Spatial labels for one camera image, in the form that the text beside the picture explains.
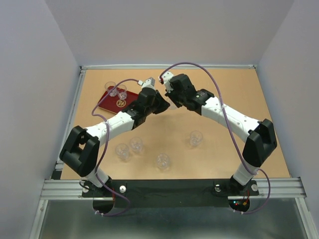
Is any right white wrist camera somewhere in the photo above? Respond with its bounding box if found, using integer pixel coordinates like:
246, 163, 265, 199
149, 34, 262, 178
159, 71, 174, 93

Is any aluminium left rail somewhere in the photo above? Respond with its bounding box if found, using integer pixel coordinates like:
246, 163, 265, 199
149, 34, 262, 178
50, 69, 86, 180

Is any aluminium back rail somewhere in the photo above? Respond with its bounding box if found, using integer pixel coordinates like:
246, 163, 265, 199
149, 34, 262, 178
80, 64, 257, 70

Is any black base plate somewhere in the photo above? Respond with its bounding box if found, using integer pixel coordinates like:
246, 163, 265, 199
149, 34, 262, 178
81, 178, 260, 209

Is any aluminium rail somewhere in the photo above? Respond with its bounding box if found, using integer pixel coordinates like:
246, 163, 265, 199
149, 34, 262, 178
50, 69, 86, 180
80, 64, 257, 70
40, 178, 307, 200

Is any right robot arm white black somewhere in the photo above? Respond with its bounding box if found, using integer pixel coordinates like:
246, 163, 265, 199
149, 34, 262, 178
159, 72, 277, 194

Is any red rectangular tray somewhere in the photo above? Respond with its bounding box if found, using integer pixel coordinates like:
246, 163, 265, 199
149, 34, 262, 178
98, 91, 138, 114

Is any aluminium front rail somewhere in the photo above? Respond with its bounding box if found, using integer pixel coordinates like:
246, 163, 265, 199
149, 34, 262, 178
40, 178, 307, 200

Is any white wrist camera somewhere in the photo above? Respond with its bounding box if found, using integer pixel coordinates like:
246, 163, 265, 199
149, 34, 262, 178
159, 71, 174, 93
138, 77, 156, 90

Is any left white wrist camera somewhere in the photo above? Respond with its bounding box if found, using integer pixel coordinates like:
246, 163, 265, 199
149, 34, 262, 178
138, 77, 156, 90

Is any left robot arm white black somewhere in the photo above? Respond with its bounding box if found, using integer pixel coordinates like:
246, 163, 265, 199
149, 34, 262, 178
59, 88, 170, 196

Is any clear glass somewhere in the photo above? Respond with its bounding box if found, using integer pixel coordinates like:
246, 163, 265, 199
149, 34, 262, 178
169, 104, 177, 110
189, 130, 203, 147
115, 143, 130, 161
156, 153, 171, 171
105, 81, 118, 97
130, 137, 144, 154

